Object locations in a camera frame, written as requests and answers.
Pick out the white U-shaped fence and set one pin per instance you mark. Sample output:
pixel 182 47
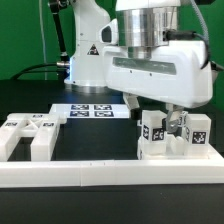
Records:
pixel 115 172

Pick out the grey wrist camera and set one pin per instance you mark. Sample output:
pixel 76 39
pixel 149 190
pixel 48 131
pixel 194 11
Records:
pixel 109 33

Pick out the white marker base plate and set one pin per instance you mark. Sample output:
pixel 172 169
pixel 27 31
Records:
pixel 90 111

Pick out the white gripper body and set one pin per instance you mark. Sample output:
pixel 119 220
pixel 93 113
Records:
pixel 174 74

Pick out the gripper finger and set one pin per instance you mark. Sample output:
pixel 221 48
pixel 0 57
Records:
pixel 133 106
pixel 171 121

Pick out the small tagged cube right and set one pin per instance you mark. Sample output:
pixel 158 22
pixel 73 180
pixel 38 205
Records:
pixel 182 119

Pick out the white chair back frame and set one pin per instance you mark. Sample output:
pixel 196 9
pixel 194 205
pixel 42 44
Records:
pixel 42 128

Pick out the white chair seat part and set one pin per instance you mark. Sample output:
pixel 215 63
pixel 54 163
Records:
pixel 172 148

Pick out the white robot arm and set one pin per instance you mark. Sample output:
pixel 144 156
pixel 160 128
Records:
pixel 141 53

